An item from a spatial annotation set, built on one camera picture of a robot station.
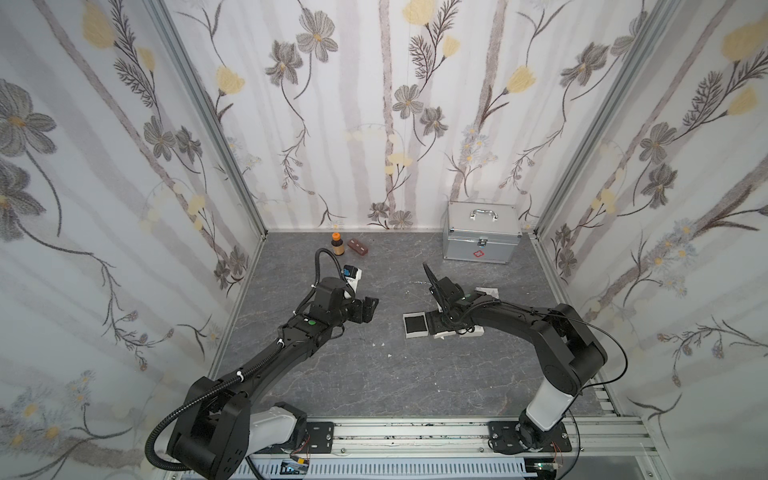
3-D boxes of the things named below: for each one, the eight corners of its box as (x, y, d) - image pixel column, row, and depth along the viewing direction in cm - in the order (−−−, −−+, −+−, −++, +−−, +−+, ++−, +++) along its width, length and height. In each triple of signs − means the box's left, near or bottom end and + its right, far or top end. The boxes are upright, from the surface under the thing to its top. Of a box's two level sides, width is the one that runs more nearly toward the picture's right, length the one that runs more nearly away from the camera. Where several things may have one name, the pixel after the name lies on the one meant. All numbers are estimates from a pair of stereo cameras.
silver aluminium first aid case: (445, 265, 113) (452, 235, 100) (439, 226, 126) (445, 196, 114) (510, 265, 113) (526, 235, 101) (498, 226, 127) (510, 196, 114)
